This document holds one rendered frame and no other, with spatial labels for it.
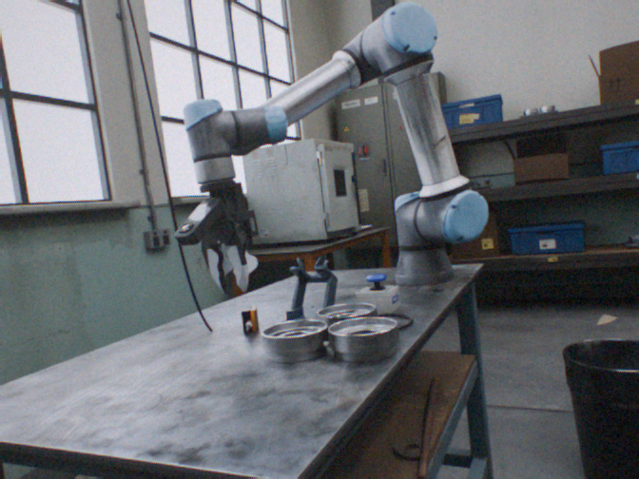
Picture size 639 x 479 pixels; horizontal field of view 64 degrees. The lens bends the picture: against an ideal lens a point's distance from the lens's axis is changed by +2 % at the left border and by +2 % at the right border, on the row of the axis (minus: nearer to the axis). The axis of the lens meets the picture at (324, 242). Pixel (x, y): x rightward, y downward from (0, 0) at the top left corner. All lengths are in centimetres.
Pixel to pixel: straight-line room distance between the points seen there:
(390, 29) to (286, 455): 88
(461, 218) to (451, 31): 393
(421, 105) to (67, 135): 189
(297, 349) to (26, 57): 215
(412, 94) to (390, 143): 357
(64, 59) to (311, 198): 146
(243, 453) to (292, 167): 273
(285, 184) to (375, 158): 172
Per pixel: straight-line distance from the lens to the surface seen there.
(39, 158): 258
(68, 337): 249
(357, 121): 485
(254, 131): 100
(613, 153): 426
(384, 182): 473
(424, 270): 129
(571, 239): 427
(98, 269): 258
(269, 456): 52
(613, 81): 430
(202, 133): 97
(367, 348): 72
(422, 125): 117
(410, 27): 116
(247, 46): 413
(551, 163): 421
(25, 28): 272
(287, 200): 319
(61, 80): 275
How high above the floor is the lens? 103
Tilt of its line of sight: 4 degrees down
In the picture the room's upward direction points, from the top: 6 degrees counter-clockwise
